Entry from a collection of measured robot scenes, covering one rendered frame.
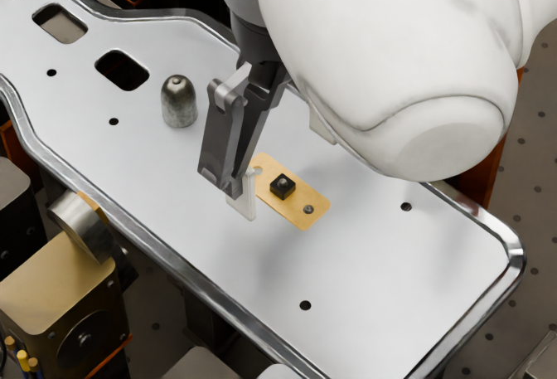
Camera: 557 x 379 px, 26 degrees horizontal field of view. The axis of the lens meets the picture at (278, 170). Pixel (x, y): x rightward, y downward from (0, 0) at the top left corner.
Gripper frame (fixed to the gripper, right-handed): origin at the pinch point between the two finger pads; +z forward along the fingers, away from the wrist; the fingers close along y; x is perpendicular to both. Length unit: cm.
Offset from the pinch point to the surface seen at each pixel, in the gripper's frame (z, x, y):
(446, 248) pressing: 5.0, -14.1, 4.9
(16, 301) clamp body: 0.3, 6.1, -23.9
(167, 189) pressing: 4.9, 7.4, -6.8
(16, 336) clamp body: 3.3, 5.4, -25.3
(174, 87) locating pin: 0.3, 12.2, -0.8
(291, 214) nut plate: 4.6, -2.4, -1.6
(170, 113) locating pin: 3.0, 12.0, -1.7
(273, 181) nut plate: 3.7, 0.7, -0.6
